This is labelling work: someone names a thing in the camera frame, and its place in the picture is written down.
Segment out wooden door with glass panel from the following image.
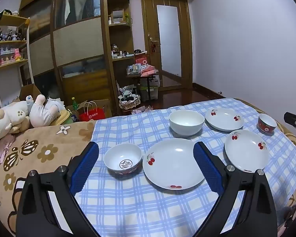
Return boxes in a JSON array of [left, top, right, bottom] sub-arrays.
[[141, 0, 194, 92]]

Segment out small side table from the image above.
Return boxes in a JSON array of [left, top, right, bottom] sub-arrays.
[[126, 64, 161, 102]]

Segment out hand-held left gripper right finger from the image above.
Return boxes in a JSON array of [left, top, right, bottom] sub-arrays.
[[192, 141, 278, 237]]

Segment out pink and white plush doll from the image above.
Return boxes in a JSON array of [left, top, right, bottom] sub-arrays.
[[30, 94, 66, 128]]

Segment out red box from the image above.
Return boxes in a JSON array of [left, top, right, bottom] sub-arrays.
[[134, 53, 148, 66]]

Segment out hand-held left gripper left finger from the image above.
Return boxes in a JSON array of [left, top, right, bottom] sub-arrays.
[[16, 141, 100, 237]]

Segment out wooden wardrobe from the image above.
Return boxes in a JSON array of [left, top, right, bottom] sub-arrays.
[[18, 0, 115, 119]]

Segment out white frame display shelf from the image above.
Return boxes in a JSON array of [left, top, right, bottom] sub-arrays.
[[0, 11, 35, 106]]

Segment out yellow green plush toy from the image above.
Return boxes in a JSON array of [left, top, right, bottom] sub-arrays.
[[51, 110, 74, 126]]

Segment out white cherry print plate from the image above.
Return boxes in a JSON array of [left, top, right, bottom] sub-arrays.
[[205, 108, 244, 132], [224, 130, 270, 173], [142, 138, 205, 190]]

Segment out open cardboard box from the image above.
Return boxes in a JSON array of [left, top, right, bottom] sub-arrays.
[[18, 84, 43, 102]]

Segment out row of small figurines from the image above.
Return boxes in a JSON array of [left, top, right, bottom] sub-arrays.
[[0, 26, 27, 67]]

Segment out plush toys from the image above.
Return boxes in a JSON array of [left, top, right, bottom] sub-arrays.
[[0, 101, 31, 153]]

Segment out large white bowl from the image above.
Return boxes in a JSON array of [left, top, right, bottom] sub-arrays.
[[169, 109, 205, 137]]

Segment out blue plaid cloth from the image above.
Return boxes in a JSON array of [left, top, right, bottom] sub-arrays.
[[74, 98, 296, 237]]

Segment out small bowl with round print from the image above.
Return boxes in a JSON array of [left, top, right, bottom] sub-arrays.
[[104, 143, 143, 179]]

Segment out pink packets on table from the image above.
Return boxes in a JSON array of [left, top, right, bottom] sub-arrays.
[[140, 65, 159, 77]]

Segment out pink packets on floor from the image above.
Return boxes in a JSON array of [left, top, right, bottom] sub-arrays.
[[131, 106, 155, 115]]

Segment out small red patterned bowl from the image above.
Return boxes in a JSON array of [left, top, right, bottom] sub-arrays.
[[258, 114, 277, 134]]

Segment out wicker basket with plush toys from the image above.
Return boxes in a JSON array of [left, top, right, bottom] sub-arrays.
[[118, 85, 141, 110]]

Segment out clear plastic storage box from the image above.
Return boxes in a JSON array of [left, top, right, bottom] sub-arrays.
[[139, 80, 161, 102]]

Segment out red paper bag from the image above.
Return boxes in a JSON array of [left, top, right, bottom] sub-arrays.
[[78, 101, 106, 122]]

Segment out wooden corner shelf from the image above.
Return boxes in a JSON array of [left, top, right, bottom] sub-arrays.
[[105, 0, 136, 62]]

